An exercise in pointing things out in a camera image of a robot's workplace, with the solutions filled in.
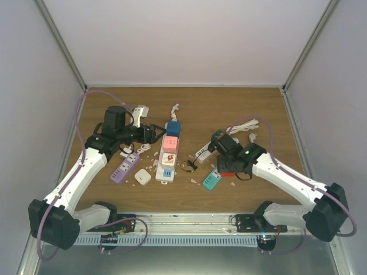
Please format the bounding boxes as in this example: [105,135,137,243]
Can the purple power strip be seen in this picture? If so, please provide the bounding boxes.
[110,153,140,184]

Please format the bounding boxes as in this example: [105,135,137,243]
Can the pink cube socket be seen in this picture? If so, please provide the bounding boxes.
[163,135,178,154]

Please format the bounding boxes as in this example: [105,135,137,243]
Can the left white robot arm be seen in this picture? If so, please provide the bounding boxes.
[28,105,166,250]

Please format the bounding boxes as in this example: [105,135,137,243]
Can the red cube socket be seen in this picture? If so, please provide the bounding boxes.
[220,172,235,177]

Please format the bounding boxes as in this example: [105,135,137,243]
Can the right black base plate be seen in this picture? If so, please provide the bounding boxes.
[234,214,288,233]

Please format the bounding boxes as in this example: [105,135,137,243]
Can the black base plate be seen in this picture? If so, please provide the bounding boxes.
[88,213,136,234]
[234,214,288,233]

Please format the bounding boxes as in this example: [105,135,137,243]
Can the white power strip green ports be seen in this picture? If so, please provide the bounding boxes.
[194,137,240,164]

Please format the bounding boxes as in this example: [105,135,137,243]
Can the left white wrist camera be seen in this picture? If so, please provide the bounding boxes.
[131,105,149,128]

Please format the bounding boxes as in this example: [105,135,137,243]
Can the white bundled cord back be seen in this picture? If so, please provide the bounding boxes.
[225,120,260,135]

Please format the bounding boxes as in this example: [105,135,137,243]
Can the long strip white cord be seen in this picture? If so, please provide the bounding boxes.
[169,103,182,123]

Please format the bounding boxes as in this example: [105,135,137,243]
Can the small white adapter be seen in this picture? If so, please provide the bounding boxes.
[134,169,151,186]

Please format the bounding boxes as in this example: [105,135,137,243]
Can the dark green cube socket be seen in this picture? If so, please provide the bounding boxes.
[210,129,226,143]

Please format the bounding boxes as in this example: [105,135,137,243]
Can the grey slotted cable duct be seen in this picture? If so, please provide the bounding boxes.
[76,234,258,247]

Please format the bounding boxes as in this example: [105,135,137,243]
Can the aluminium front rail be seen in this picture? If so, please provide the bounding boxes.
[32,210,342,234]

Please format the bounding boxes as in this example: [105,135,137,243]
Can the long white power strip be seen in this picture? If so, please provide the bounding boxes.
[155,121,181,184]

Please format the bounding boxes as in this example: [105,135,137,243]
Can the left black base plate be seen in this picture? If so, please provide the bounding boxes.
[88,213,136,234]

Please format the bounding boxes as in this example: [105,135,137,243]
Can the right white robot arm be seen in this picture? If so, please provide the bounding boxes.
[209,131,348,242]

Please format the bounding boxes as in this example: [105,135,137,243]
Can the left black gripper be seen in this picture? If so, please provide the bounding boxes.
[118,123,166,144]

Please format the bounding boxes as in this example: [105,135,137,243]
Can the teal power strip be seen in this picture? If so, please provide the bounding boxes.
[202,167,222,191]

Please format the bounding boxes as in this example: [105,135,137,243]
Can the white cube socket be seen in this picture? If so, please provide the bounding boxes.
[161,152,177,168]

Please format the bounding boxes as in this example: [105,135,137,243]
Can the blue cube socket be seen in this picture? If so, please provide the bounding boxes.
[166,121,181,138]

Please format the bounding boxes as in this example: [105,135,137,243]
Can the black charger with cable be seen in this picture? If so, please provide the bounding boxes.
[179,143,213,172]

